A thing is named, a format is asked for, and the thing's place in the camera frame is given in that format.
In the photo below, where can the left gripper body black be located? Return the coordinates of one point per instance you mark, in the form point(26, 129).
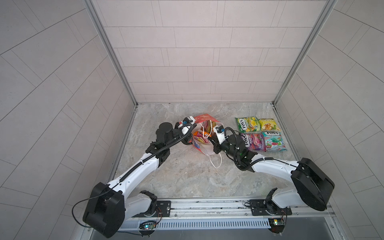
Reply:
point(187, 136)

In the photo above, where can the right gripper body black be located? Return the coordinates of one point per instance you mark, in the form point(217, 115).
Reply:
point(225, 148)

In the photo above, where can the purple Fox's berries packet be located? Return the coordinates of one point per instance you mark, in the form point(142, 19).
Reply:
point(254, 142)

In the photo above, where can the red paper gift bag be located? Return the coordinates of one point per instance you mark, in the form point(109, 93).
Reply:
point(207, 149)

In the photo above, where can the green Fox's candy packet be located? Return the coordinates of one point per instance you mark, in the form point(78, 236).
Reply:
point(248, 124)

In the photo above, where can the yellow snack packet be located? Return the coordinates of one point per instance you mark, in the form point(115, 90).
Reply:
point(269, 125)

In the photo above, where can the teal Fox's candy packet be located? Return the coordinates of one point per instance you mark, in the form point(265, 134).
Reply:
point(274, 142)

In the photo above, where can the orange Fox's candy packet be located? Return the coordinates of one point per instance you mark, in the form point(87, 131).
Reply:
point(203, 132)

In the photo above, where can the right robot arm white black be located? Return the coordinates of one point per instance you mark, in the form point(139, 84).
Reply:
point(309, 184)

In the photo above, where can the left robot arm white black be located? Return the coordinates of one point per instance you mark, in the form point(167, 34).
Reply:
point(109, 205)

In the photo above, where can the white perforated vent strip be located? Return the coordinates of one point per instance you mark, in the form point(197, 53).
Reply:
point(212, 224)

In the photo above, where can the right circuit board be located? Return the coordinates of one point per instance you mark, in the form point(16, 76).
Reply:
point(277, 226)

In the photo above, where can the left green circuit board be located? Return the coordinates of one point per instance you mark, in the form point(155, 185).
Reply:
point(147, 228)

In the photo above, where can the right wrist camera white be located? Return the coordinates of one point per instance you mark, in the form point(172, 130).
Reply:
point(219, 130)

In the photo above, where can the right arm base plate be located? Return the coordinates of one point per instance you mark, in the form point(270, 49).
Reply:
point(264, 208)

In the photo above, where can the aluminium mounting rail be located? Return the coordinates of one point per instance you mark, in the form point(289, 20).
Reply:
point(227, 208)

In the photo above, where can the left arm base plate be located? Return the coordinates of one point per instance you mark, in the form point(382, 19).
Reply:
point(162, 207)

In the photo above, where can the left corner aluminium post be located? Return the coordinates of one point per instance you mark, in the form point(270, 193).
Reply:
point(90, 7)

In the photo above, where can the corner aluminium post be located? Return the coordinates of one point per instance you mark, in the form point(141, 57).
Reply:
point(90, 7)
point(324, 15)

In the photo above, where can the right corner aluminium post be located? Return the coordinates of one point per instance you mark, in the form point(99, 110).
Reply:
point(324, 15)

